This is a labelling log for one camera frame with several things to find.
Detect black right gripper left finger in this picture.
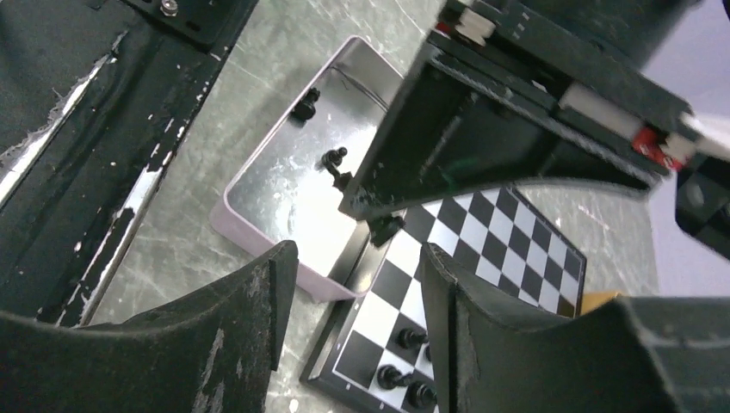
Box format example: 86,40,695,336
1,241,299,412

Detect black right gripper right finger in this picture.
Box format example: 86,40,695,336
418,243,730,413

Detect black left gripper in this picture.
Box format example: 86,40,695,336
339,1,713,221

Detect black piece board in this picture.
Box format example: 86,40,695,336
367,215,405,248

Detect black chess pawn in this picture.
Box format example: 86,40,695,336
375,365,413,391
406,381,437,411

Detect pile of black chess pieces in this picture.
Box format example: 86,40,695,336
289,87,353,193

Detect gold tin box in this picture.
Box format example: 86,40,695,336
579,291,622,315

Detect black and white chessboard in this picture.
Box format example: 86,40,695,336
301,187,586,412

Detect silver tin box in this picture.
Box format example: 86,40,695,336
210,36,401,302

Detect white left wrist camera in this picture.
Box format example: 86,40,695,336
680,113,729,162

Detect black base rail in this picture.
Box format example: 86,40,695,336
1,1,256,326

